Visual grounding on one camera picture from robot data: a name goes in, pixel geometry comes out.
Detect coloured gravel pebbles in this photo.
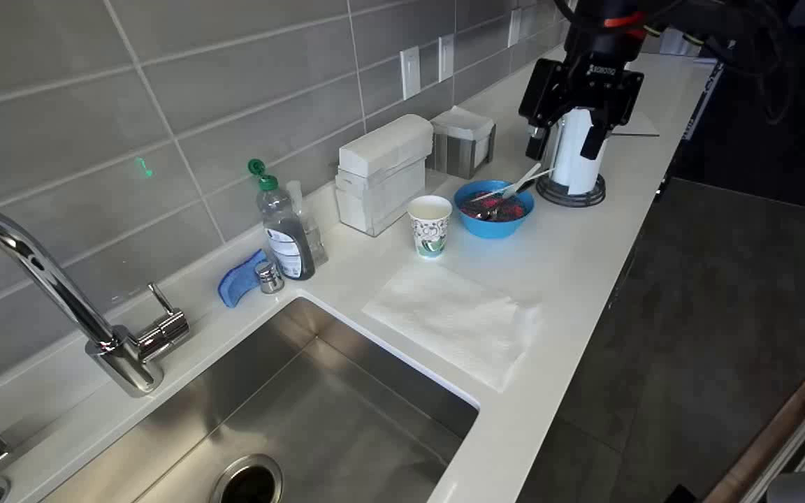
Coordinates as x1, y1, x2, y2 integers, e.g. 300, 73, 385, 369
464, 189, 529, 222

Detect small metal cup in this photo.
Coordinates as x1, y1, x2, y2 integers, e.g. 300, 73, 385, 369
254, 257, 289, 296

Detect green capped dish soap bottle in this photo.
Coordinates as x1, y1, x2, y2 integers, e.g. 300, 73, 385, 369
246, 155, 318, 285

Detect white paper towel sheet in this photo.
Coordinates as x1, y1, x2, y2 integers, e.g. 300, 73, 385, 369
359, 257, 545, 394

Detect narrow orange arm strap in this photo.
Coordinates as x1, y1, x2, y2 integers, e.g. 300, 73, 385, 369
602, 7, 652, 32

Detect metal napkin holder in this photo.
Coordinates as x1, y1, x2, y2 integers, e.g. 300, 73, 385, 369
424, 104, 500, 182

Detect metal spoon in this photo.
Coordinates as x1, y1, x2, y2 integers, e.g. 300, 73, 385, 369
469, 182, 529, 211

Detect blue sponge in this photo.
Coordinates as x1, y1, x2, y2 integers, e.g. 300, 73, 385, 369
216, 245, 273, 309

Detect stainless steel sink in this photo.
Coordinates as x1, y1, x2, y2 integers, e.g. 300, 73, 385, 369
41, 294, 485, 503

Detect printed paper coffee cup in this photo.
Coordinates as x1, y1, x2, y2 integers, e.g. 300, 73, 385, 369
406, 193, 455, 262

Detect tall chrome faucet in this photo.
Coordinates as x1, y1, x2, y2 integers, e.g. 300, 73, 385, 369
0, 194, 194, 400

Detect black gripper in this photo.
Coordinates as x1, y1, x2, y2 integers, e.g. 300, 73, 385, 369
517, 55, 649, 165

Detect white wall outlet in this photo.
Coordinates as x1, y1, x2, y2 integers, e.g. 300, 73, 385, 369
503, 6, 525, 49
434, 30, 458, 84
398, 44, 424, 104

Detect blue bowl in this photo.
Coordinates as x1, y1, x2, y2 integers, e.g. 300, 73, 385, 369
450, 175, 538, 243

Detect white paper towel roll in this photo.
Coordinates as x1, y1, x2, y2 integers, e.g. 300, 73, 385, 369
547, 104, 610, 194

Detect wooden frame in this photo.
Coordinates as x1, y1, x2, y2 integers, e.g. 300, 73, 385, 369
701, 369, 805, 503

